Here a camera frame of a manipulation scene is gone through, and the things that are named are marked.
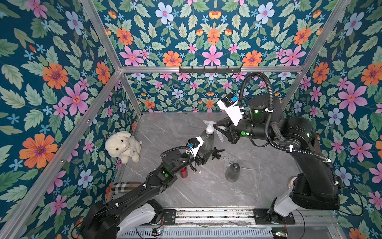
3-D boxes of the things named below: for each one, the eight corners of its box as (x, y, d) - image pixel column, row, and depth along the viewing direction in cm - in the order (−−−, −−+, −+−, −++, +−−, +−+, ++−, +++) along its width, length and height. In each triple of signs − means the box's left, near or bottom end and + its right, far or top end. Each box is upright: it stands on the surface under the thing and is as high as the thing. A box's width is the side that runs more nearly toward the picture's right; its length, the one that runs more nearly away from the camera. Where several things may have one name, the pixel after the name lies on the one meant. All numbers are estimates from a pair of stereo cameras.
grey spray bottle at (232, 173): (225, 182, 87) (229, 172, 76) (224, 172, 91) (227, 162, 80) (236, 182, 87) (241, 172, 76) (235, 172, 91) (239, 162, 80)
